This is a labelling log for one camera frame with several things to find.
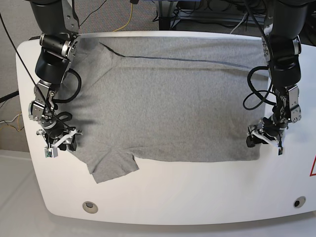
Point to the left table cable grommet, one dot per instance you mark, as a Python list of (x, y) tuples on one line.
[(90, 207)]

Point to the red triangle warning sticker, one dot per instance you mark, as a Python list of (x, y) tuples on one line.
[(313, 169)]

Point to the right table cable grommet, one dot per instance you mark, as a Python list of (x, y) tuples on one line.
[(299, 202)]

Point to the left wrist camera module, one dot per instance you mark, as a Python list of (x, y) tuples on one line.
[(280, 151)]

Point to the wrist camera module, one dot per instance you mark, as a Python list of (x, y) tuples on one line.
[(280, 151), (51, 152)]

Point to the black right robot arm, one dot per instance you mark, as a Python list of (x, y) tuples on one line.
[(59, 24)]

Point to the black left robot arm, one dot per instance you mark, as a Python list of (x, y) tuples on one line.
[(283, 22)]

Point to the black rod at left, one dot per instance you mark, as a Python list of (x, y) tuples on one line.
[(9, 96)]

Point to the black table leg post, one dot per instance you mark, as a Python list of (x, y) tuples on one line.
[(164, 18)]

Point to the table cable grommet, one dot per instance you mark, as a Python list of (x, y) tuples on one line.
[(299, 202), (90, 207)]

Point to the black bar behind table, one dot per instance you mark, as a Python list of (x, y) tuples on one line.
[(34, 38)]

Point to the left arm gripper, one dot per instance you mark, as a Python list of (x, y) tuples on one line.
[(266, 131)]

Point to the aluminium frame rail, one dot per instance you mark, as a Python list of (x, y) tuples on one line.
[(223, 19)]

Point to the grey T-shirt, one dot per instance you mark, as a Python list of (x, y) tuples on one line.
[(166, 99)]

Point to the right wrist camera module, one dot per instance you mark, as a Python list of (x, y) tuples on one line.
[(51, 152)]

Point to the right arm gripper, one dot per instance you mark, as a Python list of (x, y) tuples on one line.
[(60, 137)]

